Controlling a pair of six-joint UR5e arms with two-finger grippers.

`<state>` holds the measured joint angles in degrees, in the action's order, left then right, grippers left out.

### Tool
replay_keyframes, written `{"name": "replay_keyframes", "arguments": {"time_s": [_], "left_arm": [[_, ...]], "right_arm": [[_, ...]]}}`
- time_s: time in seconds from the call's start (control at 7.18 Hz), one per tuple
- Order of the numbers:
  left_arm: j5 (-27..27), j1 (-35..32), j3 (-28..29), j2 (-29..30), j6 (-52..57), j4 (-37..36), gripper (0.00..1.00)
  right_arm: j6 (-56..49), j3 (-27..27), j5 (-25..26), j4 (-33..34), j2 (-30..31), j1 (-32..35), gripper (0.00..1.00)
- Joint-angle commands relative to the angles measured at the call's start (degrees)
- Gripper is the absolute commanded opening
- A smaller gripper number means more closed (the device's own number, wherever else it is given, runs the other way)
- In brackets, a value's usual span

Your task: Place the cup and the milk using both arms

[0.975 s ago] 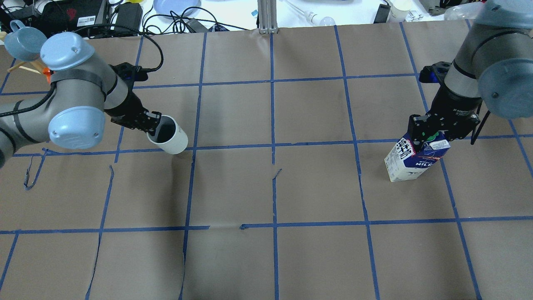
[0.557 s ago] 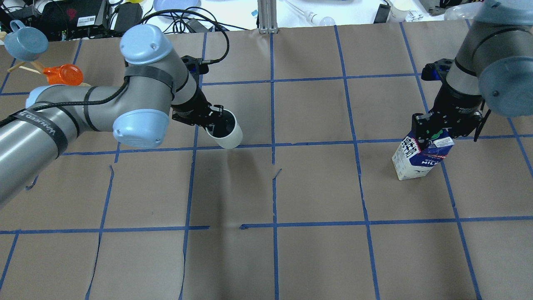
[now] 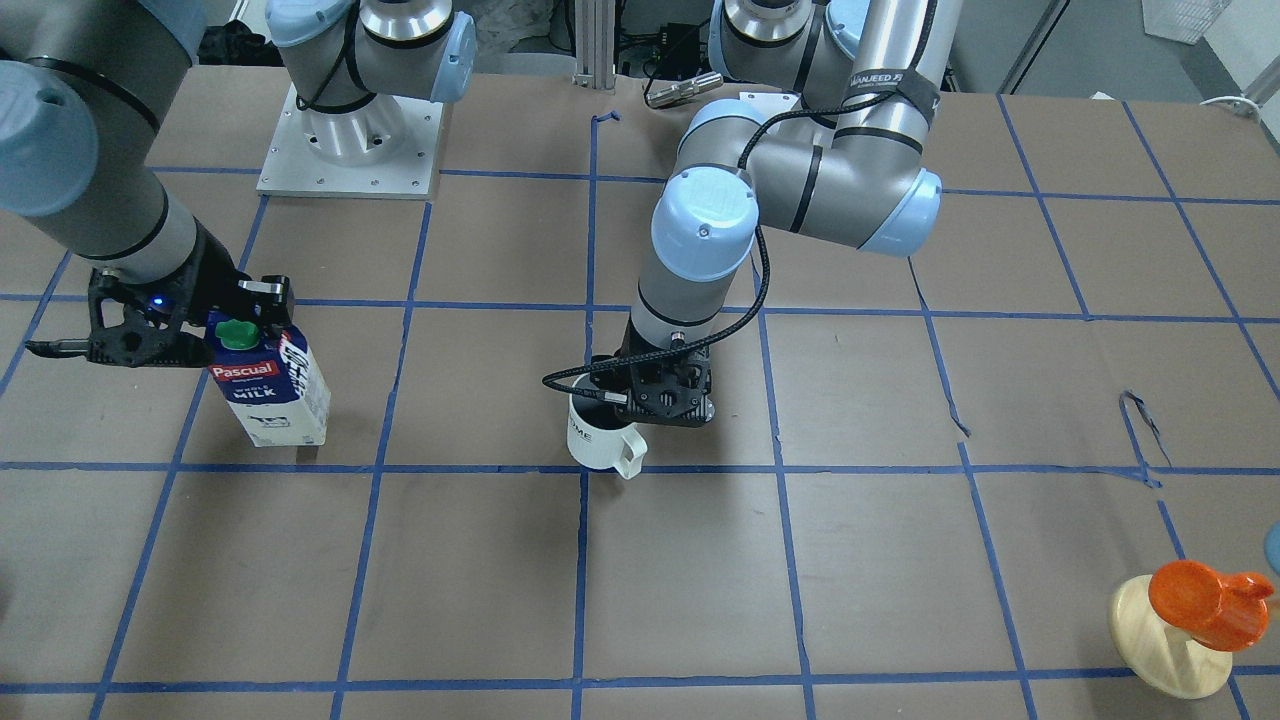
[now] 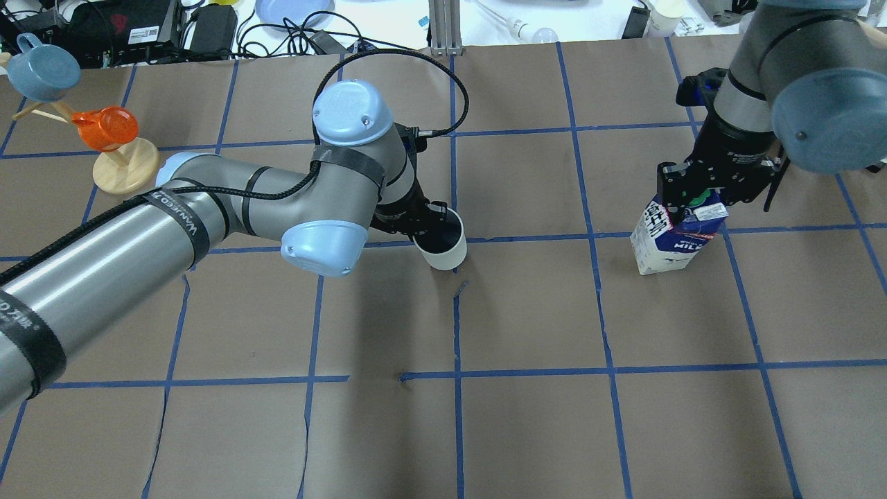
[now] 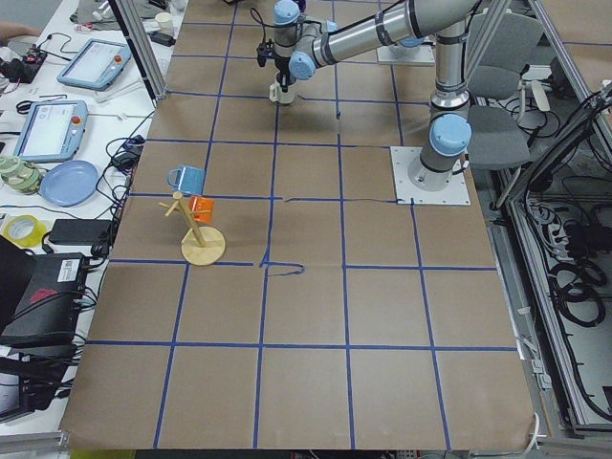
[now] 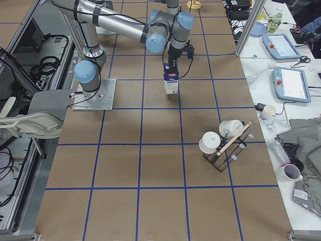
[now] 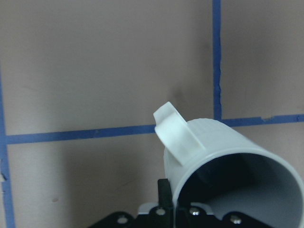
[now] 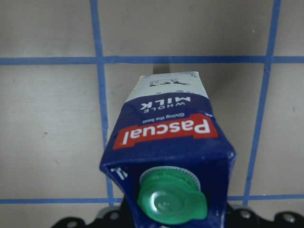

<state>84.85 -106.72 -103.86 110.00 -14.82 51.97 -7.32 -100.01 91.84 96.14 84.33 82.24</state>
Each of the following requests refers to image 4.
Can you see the orange cup on tree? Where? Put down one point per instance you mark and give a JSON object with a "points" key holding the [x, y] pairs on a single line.
{"points": [[107, 129]]}

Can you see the paper cup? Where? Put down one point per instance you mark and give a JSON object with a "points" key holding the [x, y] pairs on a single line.
{"points": [[665, 16]]}

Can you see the light blue plate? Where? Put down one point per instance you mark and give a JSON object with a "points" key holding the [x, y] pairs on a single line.
{"points": [[273, 13]]}

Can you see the white ribbed mug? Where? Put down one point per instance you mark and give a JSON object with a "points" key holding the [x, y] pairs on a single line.
{"points": [[443, 241]]}

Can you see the black power adapter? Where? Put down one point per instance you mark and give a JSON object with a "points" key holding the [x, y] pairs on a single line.
{"points": [[213, 33]]}

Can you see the blue white milk carton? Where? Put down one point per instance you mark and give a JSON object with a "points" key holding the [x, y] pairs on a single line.
{"points": [[663, 241]]}

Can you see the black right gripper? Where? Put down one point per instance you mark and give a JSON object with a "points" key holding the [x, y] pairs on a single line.
{"points": [[736, 150]]}

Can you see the black computer box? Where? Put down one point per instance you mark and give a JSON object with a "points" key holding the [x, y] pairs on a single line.
{"points": [[112, 33]]}

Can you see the wooden mug tree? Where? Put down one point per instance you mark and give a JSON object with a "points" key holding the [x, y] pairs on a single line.
{"points": [[120, 172]]}

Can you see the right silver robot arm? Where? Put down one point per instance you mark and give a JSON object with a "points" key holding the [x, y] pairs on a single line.
{"points": [[808, 75]]}

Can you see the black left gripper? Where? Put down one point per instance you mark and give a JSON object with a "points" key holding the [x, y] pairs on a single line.
{"points": [[407, 208]]}

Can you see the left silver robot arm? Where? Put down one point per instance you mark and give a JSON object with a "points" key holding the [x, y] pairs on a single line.
{"points": [[362, 176]]}

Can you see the blue mug on tree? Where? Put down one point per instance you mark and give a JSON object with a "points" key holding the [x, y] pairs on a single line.
{"points": [[42, 72]]}

